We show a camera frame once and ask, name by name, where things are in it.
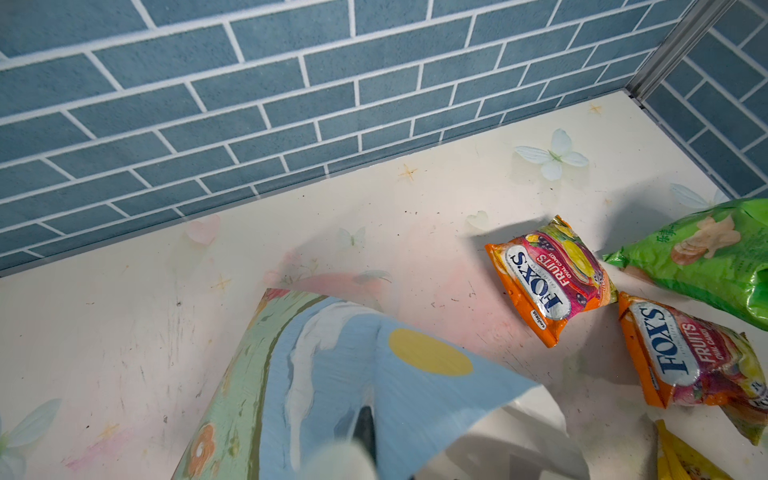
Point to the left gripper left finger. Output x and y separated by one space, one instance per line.
339 460

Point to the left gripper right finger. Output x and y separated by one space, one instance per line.
364 431

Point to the yellow snack packet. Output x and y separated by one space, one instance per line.
676 460

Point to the orange snack packet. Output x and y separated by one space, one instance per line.
550 275

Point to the multicolour snack packet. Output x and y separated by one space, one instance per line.
687 361

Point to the colourful paper gift bag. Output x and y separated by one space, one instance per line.
308 363

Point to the green snack packet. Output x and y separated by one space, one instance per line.
717 256

